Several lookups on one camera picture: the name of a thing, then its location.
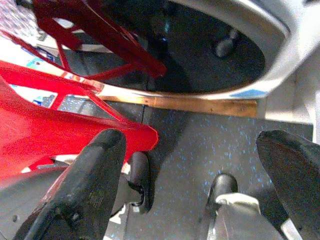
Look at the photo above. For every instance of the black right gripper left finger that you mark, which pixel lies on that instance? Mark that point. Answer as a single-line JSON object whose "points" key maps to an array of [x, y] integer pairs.
{"points": [[85, 190]]}

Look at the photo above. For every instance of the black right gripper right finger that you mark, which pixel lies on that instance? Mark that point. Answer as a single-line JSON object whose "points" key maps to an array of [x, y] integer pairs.
{"points": [[297, 175]]}

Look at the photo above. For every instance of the white front-load washing machine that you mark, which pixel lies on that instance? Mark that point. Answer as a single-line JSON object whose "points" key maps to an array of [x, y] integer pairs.
{"points": [[287, 55]]}

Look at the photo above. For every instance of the robot black left foot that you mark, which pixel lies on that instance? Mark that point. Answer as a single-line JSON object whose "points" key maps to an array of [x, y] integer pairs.
{"points": [[141, 172]]}

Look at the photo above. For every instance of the robot grey left leg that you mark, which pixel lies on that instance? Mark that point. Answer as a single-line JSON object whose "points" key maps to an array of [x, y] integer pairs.
{"points": [[25, 197]]}

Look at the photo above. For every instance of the red plastic laundry basket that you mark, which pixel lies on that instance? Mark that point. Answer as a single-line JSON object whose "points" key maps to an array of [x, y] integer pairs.
{"points": [[37, 130]]}

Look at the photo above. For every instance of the small blue washer sticker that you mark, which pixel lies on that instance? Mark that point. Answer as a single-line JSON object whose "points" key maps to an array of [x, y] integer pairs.
{"points": [[250, 94]]}

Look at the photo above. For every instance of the blue and black washer label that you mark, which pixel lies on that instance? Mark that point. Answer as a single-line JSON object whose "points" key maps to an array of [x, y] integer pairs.
{"points": [[46, 100]]}

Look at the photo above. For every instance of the black speckled rubber floor mat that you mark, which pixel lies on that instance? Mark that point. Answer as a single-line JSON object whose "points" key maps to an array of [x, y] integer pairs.
{"points": [[200, 150]]}

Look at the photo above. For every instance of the wooden plank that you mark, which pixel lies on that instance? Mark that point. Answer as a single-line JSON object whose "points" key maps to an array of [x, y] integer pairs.
{"points": [[200, 105]]}

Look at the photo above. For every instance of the round dark glass washer door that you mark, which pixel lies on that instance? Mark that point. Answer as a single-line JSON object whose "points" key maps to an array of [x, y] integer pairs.
{"points": [[200, 65]]}

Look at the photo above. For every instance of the white patterned cloth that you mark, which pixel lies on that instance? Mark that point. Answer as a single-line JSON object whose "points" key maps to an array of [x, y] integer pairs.
{"points": [[12, 15]]}

